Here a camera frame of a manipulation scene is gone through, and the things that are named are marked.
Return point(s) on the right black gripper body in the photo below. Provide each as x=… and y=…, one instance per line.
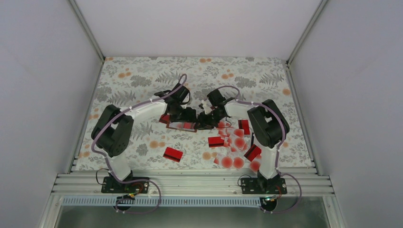
x=211, y=121

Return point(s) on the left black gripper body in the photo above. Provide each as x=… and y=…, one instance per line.
x=179, y=115

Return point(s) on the brown leather card holder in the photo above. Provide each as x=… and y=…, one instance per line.
x=182, y=126

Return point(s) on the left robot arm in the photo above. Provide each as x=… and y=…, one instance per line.
x=112, y=132

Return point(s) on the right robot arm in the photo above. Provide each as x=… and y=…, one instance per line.
x=265, y=120

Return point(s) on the red card upper left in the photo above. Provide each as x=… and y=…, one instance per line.
x=165, y=118

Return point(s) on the red card centre pile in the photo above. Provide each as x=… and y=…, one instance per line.
x=216, y=141

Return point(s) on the red card black stripe pile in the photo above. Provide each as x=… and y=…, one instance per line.
x=244, y=125

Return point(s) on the red card lower left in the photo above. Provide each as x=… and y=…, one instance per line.
x=173, y=154

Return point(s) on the white card red circle bottom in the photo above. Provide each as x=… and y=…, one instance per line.
x=237, y=163

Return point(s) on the red card lower right pile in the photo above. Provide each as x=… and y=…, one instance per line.
x=252, y=153

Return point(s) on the floral patterned table mat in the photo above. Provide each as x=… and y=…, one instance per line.
x=127, y=81

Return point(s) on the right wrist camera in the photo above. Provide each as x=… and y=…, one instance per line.
x=206, y=108

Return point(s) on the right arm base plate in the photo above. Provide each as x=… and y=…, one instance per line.
x=255, y=186

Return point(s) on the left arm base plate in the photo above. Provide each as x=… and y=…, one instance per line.
x=110, y=185

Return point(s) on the aluminium rail frame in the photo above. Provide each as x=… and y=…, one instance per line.
x=193, y=184

